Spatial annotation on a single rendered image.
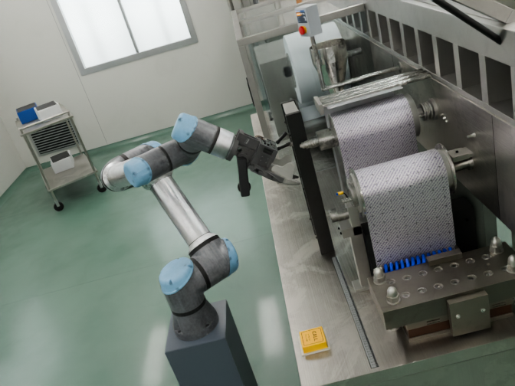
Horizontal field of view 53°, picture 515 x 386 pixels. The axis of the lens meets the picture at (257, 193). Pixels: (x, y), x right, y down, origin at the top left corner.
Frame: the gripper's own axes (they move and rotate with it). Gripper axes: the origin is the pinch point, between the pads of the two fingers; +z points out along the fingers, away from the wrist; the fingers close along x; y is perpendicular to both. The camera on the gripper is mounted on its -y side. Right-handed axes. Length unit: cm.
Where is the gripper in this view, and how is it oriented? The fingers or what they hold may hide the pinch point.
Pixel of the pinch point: (293, 181)
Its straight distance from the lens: 143.6
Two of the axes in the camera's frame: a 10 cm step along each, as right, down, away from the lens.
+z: 9.1, 3.6, 2.3
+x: -0.6, -4.2, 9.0
